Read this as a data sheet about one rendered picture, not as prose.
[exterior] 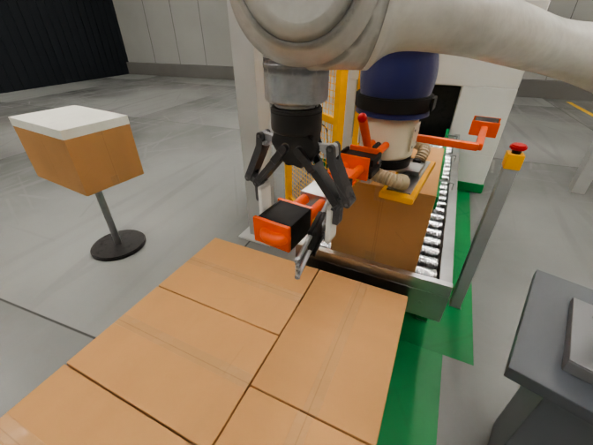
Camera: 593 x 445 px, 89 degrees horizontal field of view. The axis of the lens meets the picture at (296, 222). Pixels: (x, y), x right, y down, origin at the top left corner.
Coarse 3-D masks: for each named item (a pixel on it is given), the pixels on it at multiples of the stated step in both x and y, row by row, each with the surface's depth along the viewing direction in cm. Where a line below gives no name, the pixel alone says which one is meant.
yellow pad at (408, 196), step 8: (416, 160) 102; (424, 168) 103; (432, 168) 106; (408, 176) 92; (416, 176) 98; (424, 176) 99; (416, 184) 93; (384, 192) 89; (392, 192) 89; (400, 192) 89; (408, 192) 88; (416, 192) 89; (400, 200) 87; (408, 200) 86
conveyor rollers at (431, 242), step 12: (432, 144) 294; (444, 168) 241; (444, 192) 206; (444, 204) 192; (432, 216) 180; (432, 228) 174; (432, 240) 159; (432, 252) 152; (420, 264) 147; (432, 264) 145; (432, 276) 138
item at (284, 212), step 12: (276, 204) 56; (288, 204) 56; (300, 204) 56; (264, 216) 52; (276, 216) 52; (288, 216) 52; (300, 216) 52; (276, 228) 50; (288, 228) 49; (300, 228) 53; (288, 240) 50; (300, 240) 54; (288, 252) 52
